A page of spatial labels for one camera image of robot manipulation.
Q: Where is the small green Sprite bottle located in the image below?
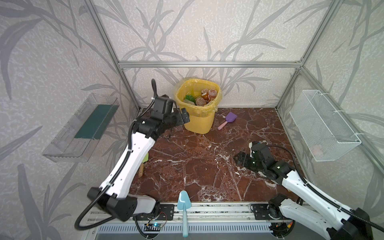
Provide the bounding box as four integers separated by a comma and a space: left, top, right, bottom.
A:
185, 95, 196, 103

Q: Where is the brown coffee bottle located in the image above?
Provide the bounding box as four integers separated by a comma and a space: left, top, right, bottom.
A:
195, 97, 208, 107

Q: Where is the brown Nescafe bottle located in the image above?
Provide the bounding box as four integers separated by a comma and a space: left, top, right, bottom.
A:
201, 89, 210, 101

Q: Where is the gold red tea bottle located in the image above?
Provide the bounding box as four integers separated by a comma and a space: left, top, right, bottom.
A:
208, 89, 218, 101

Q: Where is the clear bottle green label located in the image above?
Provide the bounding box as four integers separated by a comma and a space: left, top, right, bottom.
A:
183, 99, 196, 106

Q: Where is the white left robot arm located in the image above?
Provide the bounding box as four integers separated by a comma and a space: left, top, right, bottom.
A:
85, 95, 190, 222

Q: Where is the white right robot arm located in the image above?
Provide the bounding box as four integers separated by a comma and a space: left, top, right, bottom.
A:
234, 142, 376, 240

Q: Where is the yellow bin liner bag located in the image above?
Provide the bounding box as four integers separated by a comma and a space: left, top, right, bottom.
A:
174, 78, 222, 118

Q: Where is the yellow ribbed plastic bin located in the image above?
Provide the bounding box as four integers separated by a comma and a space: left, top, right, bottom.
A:
176, 79, 222, 135

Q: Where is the green spatula scoop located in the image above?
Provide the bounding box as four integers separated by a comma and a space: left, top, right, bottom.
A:
138, 153, 149, 178

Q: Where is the purple toy shovel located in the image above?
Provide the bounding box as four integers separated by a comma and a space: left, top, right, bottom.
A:
218, 112, 238, 131

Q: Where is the light blue toy shovel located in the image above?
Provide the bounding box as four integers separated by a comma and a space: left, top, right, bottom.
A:
177, 191, 192, 238

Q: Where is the green circuit board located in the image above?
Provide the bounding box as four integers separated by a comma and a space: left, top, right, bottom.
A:
145, 222, 166, 232

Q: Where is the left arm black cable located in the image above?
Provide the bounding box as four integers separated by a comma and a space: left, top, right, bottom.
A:
74, 78, 159, 231

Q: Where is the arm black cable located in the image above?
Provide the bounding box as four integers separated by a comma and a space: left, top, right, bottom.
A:
266, 144, 384, 233
74, 78, 159, 231

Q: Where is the horizontal aluminium frame bar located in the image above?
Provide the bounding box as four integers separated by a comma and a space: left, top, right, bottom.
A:
118, 61, 301, 69

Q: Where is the white wire wall basket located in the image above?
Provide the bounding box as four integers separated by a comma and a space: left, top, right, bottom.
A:
290, 90, 362, 162

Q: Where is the clear acrylic wall shelf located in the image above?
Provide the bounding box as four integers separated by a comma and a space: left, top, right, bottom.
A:
42, 94, 120, 163

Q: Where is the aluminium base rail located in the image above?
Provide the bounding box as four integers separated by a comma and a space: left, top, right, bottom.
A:
86, 201, 340, 233

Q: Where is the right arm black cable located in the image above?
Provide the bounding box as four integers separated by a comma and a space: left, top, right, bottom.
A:
266, 144, 384, 233

